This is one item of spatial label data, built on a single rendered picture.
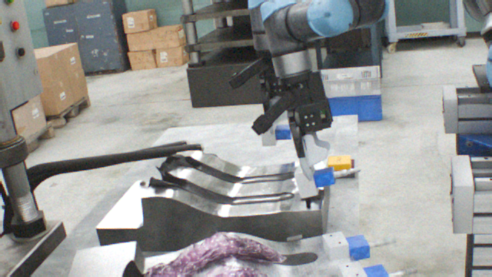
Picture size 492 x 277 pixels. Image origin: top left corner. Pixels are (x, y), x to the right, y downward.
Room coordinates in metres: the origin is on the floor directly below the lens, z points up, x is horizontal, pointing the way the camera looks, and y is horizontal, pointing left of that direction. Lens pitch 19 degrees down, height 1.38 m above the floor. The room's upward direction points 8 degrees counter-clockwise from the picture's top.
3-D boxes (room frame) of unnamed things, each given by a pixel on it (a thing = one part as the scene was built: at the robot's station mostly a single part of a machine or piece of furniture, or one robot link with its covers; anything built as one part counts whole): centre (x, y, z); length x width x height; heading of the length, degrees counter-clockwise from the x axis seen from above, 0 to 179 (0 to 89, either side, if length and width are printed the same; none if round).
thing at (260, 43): (1.34, -0.09, 1.17); 0.08 x 0.08 x 0.05
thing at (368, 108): (4.29, -0.85, 0.11); 0.61 x 0.41 x 0.22; 73
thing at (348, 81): (4.29, -0.85, 0.28); 0.61 x 0.41 x 0.15; 73
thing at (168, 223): (1.14, 0.09, 0.87); 0.50 x 0.26 x 0.14; 77
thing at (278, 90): (1.33, -0.10, 1.09); 0.09 x 0.08 x 0.12; 77
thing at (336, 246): (0.85, -0.18, 0.86); 0.13 x 0.05 x 0.05; 94
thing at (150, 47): (7.89, 1.08, 0.42); 0.86 x 0.33 x 0.83; 73
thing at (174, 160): (1.13, 0.07, 0.92); 0.35 x 0.16 x 0.09; 77
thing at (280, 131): (1.33, -0.11, 0.93); 0.13 x 0.05 x 0.05; 77
